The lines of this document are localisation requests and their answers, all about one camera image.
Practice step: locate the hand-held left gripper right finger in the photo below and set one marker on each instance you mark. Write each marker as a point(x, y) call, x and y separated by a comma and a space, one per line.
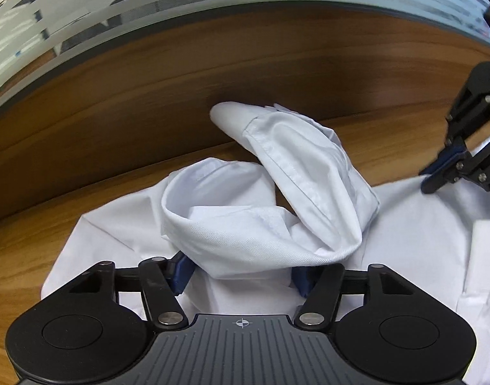
point(302, 282)

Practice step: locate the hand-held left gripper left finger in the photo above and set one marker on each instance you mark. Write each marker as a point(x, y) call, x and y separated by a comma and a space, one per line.
point(180, 278)

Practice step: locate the white button-up shirt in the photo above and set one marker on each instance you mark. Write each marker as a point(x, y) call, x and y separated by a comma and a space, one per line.
point(229, 216)

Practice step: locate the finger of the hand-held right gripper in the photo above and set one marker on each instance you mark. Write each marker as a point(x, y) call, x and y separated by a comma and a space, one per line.
point(437, 182)
point(443, 162)

